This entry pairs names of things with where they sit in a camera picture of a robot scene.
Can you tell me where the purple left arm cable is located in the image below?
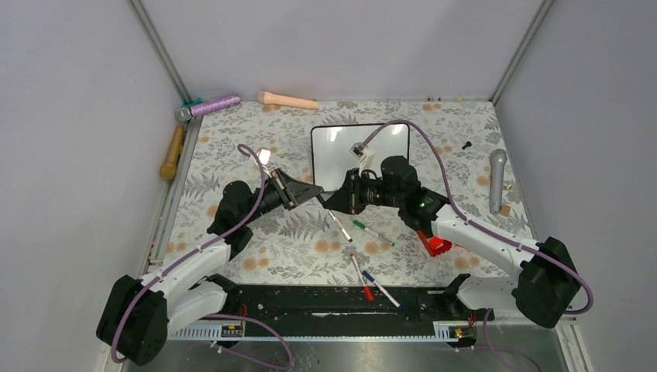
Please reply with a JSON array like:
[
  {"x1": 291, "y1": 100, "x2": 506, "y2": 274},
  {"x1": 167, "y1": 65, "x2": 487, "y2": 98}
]
[{"x1": 110, "y1": 143, "x2": 270, "y2": 364}]

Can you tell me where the red capped marker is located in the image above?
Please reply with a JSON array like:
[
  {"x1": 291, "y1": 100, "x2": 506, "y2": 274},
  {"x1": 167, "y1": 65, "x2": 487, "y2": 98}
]
[{"x1": 350, "y1": 253, "x2": 374, "y2": 301}]

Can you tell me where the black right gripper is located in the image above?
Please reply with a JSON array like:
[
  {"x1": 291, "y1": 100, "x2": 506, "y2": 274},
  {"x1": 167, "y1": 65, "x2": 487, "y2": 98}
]
[{"x1": 324, "y1": 167, "x2": 404, "y2": 215}]

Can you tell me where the floral table mat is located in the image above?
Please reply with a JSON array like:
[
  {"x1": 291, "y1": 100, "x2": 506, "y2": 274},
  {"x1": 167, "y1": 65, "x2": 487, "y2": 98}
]
[{"x1": 159, "y1": 102, "x2": 542, "y2": 291}]

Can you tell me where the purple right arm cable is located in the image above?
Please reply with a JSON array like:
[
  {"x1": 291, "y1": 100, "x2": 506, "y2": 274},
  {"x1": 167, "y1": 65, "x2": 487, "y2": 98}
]
[{"x1": 359, "y1": 119, "x2": 595, "y2": 315}]

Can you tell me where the small wooden cube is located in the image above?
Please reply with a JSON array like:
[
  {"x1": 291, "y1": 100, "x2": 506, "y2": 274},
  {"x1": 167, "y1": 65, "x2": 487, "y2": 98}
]
[{"x1": 500, "y1": 205, "x2": 512, "y2": 217}]

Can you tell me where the small black-framed whiteboard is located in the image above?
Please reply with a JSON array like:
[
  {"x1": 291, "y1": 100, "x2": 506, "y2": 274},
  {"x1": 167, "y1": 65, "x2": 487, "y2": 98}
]
[{"x1": 310, "y1": 123, "x2": 410, "y2": 192}]

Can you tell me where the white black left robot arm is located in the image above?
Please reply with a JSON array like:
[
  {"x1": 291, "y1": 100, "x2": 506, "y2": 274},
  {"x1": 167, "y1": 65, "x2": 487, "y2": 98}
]
[{"x1": 95, "y1": 168, "x2": 324, "y2": 366}]

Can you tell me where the green capped marker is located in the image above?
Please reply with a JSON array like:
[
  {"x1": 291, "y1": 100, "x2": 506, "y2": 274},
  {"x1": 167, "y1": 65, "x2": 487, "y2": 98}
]
[{"x1": 353, "y1": 220, "x2": 395, "y2": 246}]

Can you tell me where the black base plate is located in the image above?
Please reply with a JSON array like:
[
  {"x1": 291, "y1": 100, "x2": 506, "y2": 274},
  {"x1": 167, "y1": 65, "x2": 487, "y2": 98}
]
[{"x1": 205, "y1": 284, "x2": 497, "y2": 332}]

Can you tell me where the gold toy microphone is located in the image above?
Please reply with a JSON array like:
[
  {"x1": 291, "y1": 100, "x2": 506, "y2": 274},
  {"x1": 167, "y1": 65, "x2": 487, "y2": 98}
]
[{"x1": 160, "y1": 125, "x2": 186, "y2": 181}]

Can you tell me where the blue capped marker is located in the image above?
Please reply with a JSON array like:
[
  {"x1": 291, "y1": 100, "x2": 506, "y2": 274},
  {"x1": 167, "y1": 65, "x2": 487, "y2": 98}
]
[{"x1": 362, "y1": 270, "x2": 402, "y2": 308}]

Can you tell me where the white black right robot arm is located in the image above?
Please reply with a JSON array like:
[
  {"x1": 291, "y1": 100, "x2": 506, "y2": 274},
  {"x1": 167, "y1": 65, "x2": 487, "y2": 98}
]
[{"x1": 322, "y1": 156, "x2": 583, "y2": 329}]

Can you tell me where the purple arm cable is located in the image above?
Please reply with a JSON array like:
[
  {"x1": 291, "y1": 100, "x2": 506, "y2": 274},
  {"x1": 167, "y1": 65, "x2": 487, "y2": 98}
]
[
  {"x1": 110, "y1": 143, "x2": 270, "y2": 364},
  {"x1": 359, "y1": 119, "x2": 595, "y2": 315}
]

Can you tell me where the silver toy microphone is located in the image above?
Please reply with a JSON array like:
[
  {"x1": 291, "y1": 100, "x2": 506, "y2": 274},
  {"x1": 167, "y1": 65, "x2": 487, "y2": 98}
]
[{"x1": 489, "y1": 149, "x2": 507, "y2": 215}]

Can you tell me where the peach toy microphone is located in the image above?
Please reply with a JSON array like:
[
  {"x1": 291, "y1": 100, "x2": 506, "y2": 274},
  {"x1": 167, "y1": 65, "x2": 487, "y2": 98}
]
[{"x1": 257, "y1": 91, "x2": 319, "y2": 110}]

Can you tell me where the red plastic box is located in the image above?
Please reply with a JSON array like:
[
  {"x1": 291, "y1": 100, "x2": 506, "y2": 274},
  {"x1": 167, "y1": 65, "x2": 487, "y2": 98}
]
[{"x1": 416, "y1": 230, "x2": 453, "y2": 257}]

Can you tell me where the purple glitter microphone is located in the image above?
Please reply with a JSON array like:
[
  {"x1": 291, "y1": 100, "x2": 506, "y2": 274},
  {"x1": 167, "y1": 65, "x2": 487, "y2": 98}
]
[{"x1": 174, "y1": 95, "x2": 241, "y2": 122}]

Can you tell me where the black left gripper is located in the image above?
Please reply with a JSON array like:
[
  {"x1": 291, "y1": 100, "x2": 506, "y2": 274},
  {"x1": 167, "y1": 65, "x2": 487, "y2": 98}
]
[{"x1": 243, "y1": 168, "x2": 324, "y2": 225}]

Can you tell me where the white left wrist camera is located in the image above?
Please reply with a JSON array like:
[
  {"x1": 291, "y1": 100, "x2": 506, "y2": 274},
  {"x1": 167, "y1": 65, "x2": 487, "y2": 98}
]
[{"x1": 256, "y1": 148, "x2": 272, "y2": 166}]

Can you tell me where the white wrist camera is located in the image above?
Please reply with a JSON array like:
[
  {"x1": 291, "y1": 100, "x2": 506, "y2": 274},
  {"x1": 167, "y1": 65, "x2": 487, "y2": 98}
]
[
  {"x1": 350, "y1": 143, "x2": 376, "y2": 175},
  {"x1": 256, "y1": 148, "x2": 272, "y2": 166}
]

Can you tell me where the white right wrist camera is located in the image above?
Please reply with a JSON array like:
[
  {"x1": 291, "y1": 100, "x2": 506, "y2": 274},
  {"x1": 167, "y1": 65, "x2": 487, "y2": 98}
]
[{"x1": 350, "y1": 143, "x2": 376, "y2": 175}]

